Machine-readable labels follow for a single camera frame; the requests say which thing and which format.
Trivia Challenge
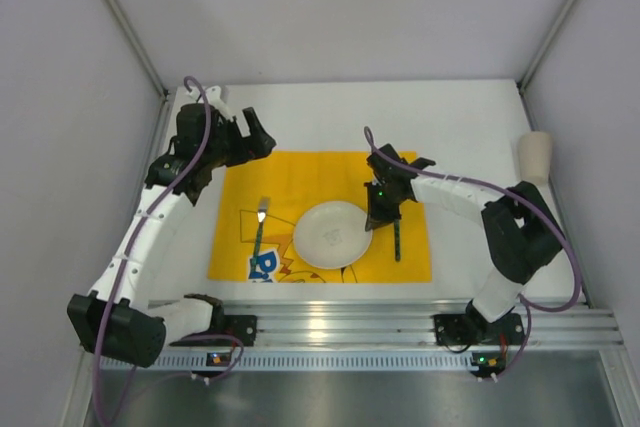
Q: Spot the spoon with green handle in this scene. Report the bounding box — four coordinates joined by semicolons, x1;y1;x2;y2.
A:
393;219;402;263

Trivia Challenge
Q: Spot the cream round plate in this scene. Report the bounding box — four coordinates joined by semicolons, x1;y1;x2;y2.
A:
293;201;373;270

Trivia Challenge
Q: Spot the fork with green handle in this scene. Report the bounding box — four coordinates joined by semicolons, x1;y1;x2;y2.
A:
250;197;270;269

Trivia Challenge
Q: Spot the beige paper cup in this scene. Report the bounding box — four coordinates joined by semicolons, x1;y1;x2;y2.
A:
517;131;553;186

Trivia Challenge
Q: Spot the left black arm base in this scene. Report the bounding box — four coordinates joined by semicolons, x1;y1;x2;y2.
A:
170;314;258;347

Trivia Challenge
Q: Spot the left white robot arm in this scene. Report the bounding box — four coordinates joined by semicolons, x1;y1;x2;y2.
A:
67;102;276;368

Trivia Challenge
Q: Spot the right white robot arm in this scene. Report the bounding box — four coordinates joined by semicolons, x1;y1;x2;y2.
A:
365;144;563;323

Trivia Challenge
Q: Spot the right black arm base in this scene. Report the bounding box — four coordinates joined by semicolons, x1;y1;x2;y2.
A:
433;302;525;348

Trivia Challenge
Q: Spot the left aluminium frame post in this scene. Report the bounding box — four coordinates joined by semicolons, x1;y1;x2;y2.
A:
69;0;171;98

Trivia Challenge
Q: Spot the aluminium frame post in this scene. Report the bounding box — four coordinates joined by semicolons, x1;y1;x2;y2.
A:
517;0;614;93
69;0;171;98

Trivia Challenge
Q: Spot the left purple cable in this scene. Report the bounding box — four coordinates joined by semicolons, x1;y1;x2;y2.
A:
92;75;245;426

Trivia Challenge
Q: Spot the purple cable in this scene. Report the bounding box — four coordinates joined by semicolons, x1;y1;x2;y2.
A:
92;75;245;426
363;125;587;383

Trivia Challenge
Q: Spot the aluminium mounting rail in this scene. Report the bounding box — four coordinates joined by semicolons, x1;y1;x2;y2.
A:
224;301;624;350

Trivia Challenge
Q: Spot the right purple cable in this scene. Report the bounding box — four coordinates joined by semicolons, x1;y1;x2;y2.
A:
363;125;587;383

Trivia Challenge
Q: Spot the perforated cable duct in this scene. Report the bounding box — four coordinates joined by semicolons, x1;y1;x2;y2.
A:
99;350;506;371

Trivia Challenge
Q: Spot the right aluminium frame post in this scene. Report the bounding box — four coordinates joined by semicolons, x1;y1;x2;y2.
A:
517;0;614;93

